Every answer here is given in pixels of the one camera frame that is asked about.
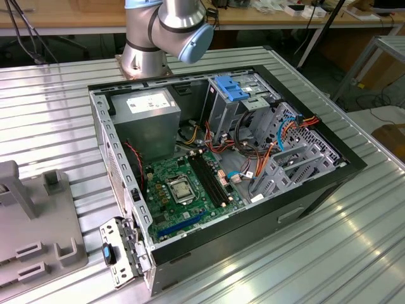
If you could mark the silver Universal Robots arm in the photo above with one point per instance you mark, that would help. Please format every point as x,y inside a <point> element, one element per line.
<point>142,60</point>

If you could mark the grey perforated disk bay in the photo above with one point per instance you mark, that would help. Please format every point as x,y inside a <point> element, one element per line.
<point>327,160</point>

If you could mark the black RAM slot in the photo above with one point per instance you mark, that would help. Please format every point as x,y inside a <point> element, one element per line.
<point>214,179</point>
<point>206,181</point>

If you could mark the grey metal drive cage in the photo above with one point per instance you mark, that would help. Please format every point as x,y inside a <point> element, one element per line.
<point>221,111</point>

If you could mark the silver CPU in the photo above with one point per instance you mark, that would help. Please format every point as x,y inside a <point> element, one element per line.
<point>179,191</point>

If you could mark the grey power supply unit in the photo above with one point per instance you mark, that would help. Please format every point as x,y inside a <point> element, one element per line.
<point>145,133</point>

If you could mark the green motherboard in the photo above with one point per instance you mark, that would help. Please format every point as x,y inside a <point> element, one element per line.
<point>172,210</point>

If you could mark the blue expansion slot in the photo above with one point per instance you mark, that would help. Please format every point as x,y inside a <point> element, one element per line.
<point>180,225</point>

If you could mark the black open PC case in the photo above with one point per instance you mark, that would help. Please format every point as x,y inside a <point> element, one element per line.
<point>253,234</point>

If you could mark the black latch with blue button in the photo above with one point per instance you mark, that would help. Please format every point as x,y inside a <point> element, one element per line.
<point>107,253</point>

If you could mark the small white box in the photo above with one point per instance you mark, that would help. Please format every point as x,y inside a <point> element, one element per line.
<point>313,13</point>
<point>294,12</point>

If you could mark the grey parts rack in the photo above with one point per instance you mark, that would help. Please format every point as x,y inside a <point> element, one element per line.
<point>38,221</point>

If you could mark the brown cardboard box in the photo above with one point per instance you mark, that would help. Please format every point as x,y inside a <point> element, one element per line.
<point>392,139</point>

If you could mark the wooden workbench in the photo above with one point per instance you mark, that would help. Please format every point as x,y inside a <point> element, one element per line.
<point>63,16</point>

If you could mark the blue plastic drive bracket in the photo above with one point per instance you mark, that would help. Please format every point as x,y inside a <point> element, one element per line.
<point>231,88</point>

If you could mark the silver slot retention bracket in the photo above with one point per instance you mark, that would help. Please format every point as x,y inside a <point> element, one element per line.
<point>110,232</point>

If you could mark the aluminium profile frame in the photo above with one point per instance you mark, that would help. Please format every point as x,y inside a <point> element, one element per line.
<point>389,41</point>

